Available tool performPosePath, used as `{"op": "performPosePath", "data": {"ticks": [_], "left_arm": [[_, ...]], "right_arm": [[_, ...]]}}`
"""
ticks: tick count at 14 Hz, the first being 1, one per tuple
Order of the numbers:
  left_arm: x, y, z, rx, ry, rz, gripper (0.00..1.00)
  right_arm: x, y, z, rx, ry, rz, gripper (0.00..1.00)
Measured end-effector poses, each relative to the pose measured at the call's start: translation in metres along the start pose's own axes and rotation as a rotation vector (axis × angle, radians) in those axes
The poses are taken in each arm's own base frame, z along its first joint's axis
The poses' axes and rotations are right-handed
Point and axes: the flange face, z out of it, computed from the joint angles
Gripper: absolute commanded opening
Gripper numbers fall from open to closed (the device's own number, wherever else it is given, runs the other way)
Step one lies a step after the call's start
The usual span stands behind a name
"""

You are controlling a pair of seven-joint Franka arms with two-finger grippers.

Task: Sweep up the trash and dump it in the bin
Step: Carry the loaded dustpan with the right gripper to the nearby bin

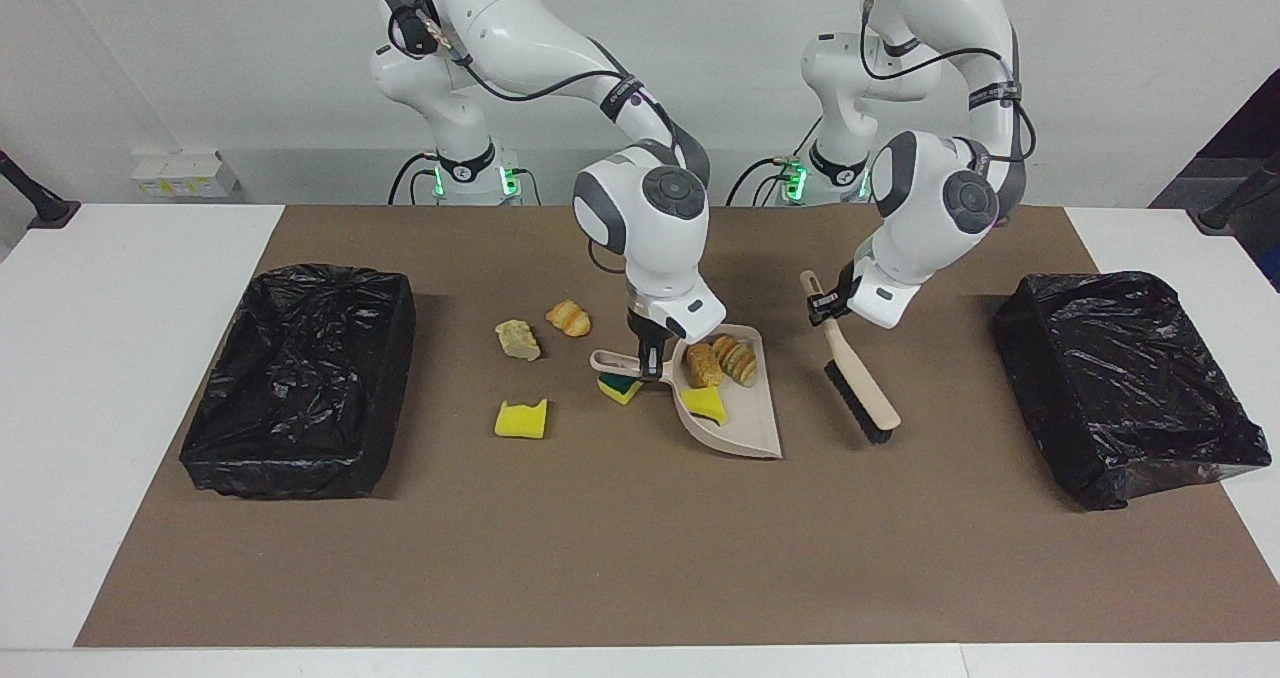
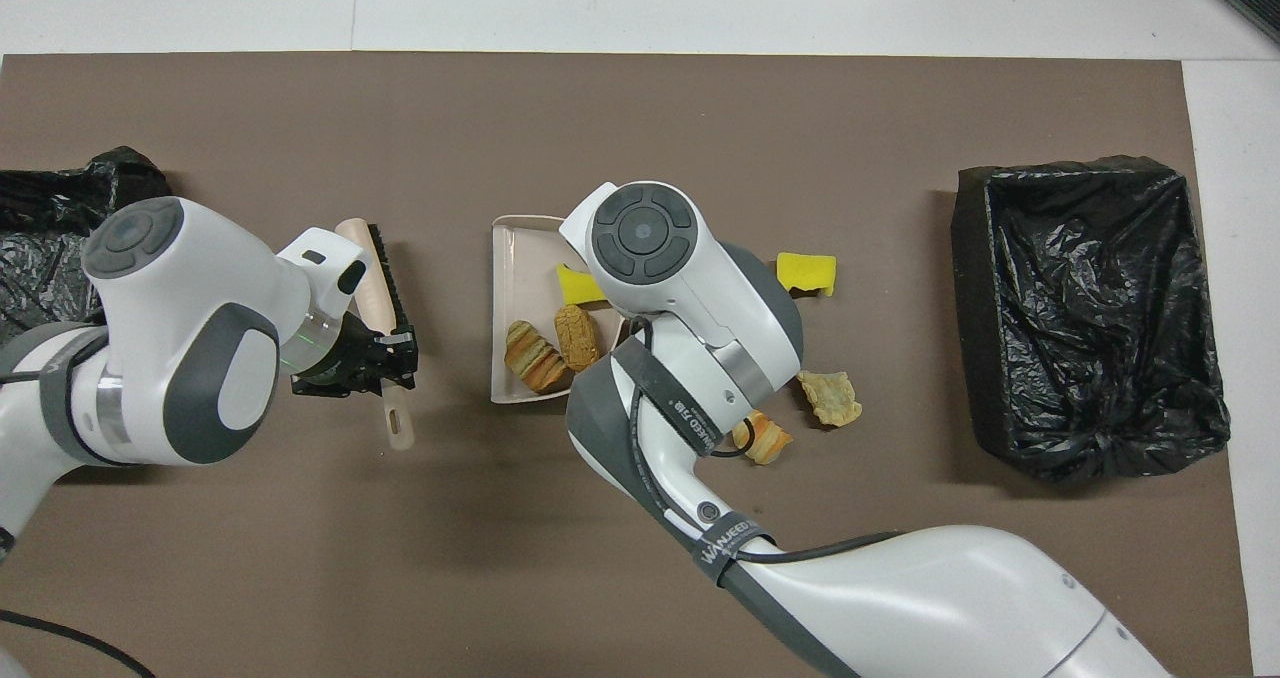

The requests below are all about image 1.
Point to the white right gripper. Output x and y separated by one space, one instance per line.
680 313

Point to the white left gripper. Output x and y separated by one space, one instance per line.
885 293

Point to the green and yellow sponge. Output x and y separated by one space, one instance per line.
620 390

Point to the brown bread roll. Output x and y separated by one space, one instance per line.
703 366

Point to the small yellow sponge piece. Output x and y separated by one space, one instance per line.
705 405

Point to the striped croissant piece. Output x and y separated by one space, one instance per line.
568 318

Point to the pale chip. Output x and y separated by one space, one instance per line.
738 361

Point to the beige hand brush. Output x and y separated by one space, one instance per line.
865 388

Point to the beige plastic dustpan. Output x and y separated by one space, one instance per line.
740 428

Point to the pale flaky pastry piece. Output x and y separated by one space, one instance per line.
517 340

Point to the notched yellow sponge piece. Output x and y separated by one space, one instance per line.
520 421

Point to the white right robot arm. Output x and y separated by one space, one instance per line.
520 28

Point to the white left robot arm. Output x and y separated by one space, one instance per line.
920 248

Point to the black bag lined bin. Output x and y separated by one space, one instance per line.
300 388
1120 378

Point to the brown paper table mat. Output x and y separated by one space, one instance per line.
640 538

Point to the black stand pole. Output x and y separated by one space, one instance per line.
1225 216
45 208

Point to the black background panel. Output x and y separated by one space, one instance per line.
1240 138

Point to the white wall power outlet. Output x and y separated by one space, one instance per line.
190 173

